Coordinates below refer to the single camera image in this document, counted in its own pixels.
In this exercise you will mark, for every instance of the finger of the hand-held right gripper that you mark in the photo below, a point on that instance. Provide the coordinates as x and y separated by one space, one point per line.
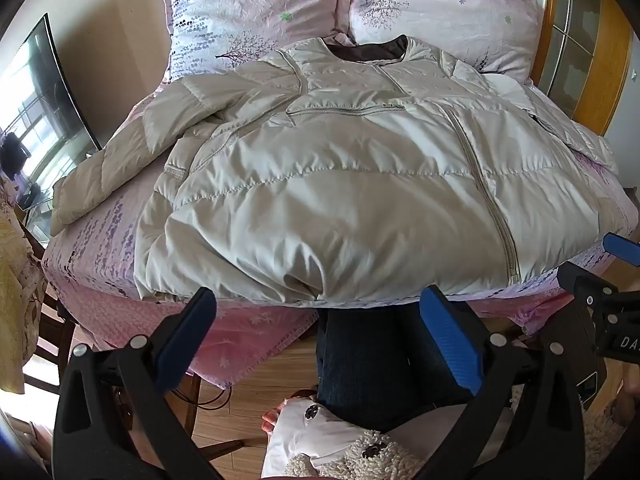
622 249

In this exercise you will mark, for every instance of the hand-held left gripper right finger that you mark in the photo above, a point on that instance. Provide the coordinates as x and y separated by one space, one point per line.
452 342

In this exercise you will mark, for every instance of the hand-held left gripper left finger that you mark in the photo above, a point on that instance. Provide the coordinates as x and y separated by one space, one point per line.
187 342

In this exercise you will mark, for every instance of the beige puffer jacket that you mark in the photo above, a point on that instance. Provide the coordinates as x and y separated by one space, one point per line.
350 185

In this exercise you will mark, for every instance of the person's right hand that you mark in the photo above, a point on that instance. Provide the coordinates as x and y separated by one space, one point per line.
631 400

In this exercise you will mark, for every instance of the person's legs in jeans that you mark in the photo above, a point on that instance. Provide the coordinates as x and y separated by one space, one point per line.
360 370

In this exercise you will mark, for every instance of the person's foot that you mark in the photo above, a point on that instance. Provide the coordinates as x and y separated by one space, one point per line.
271 420

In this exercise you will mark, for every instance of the white plush slipper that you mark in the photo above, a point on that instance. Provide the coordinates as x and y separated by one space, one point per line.
320 432
600 435

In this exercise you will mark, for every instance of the wooden chair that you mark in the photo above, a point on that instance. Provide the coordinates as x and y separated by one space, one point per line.
55 320

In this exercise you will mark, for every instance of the yellow floral cloth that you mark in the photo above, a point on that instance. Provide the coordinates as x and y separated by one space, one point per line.
15 285

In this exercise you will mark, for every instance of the wooden headboard with glass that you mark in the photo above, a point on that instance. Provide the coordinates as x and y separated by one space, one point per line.
615 60

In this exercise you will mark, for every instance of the flat screen television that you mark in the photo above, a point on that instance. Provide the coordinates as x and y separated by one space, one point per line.
45 110

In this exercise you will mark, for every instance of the pink floral pillow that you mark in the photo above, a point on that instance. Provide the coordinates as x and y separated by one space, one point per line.
450 10
240 10

